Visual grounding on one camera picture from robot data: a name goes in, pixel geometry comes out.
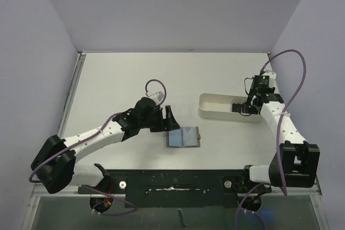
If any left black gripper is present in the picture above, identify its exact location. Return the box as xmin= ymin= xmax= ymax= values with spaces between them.
xmin=140 ymin=105 xmax=179 ymax=132

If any grey blue card holder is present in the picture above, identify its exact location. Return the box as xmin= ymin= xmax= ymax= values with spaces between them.
xmin=166 ymin=127 xmax=201 ymax=148

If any white plastic tray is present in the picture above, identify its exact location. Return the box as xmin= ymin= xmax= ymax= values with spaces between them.
xmin=198 ymin=93 xmax=263 ymax=123

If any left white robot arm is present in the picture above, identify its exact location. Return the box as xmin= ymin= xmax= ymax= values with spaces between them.
xmin=29 ymin=97 xmax=180 ymax=194

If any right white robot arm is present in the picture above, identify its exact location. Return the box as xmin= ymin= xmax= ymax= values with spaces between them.
xmin=231 ymin=72 xmax=320 ymax=192

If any stack of dark cards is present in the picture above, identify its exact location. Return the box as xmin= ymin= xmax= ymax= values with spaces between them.
xmin=231 ymin=103 xmax=243 ymax=113

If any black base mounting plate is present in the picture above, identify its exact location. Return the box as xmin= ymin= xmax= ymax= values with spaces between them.
xmin=78 ymin=169 xmax=256 ymax=208

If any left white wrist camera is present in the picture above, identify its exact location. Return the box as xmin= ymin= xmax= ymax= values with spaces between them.
xmin=146 ymin=92 xmax=165 ymax=104

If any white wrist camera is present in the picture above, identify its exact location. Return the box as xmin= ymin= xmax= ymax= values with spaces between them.
xmin=262 ymin=71 xmax=277 ymax=87
xmin=146 ymin=92 xmax=165 ymax=104

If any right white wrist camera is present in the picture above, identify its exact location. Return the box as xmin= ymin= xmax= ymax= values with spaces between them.
xmin=262 ymin=71 xmax=277 ymax=87

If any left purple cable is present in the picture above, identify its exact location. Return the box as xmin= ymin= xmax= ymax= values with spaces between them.
xmin=29 ymin=79 xmax=167 ymax=217

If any left aluminium rail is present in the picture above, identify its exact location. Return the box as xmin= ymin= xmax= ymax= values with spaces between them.
xmin=57 ymin=52 xmax=87 ymax=138

